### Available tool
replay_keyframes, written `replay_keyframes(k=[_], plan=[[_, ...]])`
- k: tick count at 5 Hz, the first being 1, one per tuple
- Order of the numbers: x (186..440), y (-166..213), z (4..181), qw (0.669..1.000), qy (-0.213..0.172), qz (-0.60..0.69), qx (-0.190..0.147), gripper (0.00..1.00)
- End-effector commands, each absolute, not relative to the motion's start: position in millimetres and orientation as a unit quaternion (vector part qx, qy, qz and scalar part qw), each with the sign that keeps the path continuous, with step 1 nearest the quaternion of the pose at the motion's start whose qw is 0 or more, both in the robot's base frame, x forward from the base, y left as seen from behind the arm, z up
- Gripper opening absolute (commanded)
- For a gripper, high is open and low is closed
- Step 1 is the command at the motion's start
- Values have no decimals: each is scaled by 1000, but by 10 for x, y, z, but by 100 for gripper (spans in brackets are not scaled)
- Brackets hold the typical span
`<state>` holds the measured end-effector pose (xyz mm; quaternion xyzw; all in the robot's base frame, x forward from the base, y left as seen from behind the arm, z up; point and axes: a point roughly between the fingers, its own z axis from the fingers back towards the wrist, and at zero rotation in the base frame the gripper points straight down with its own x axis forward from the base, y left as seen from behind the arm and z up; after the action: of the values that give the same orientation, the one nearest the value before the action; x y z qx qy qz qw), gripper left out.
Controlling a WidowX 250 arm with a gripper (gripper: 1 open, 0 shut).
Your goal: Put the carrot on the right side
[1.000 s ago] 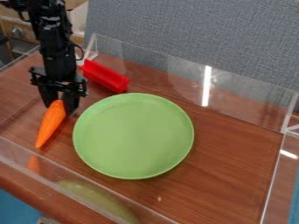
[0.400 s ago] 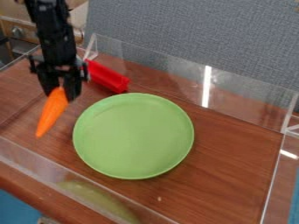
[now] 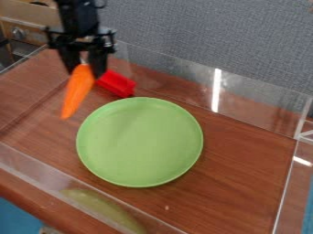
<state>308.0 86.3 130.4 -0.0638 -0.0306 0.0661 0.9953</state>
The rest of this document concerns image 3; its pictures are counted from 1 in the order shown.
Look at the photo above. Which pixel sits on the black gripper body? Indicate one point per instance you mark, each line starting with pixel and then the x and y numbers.
pixel 101 37

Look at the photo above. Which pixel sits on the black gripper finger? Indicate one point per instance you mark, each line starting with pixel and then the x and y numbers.
pixel 98 61
pixel 70 58

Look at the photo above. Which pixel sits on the orange toy carrot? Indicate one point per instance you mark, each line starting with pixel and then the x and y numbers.
pixel 78 88

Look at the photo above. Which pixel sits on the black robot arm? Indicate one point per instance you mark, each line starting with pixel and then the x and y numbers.
pixel 81 34

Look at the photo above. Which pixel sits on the red plastic block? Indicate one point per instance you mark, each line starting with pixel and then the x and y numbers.
pixel 117 83

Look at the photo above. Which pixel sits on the cardboard box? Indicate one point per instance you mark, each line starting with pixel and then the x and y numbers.
pixel 32 12

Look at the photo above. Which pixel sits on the green round plate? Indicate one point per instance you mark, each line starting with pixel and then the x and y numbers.
pixel 140 142

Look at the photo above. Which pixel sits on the clear acrylic tray wall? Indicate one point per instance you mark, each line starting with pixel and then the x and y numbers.
pixel 234 191

